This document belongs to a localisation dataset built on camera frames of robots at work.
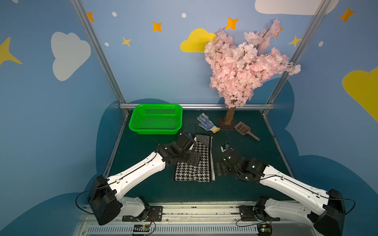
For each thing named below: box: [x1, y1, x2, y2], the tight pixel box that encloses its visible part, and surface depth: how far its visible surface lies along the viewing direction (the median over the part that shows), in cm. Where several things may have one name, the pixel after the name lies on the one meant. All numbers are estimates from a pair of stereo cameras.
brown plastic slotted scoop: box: [233, 121, 261, 142], surface depth 113 cm
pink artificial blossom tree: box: [204, 19, 302, 125], surface depth 74 cm
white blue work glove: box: [196, 112, 221, 134], surface depth 113 cm
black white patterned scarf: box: [173, 133, 216, 183], surface depth 88 cm
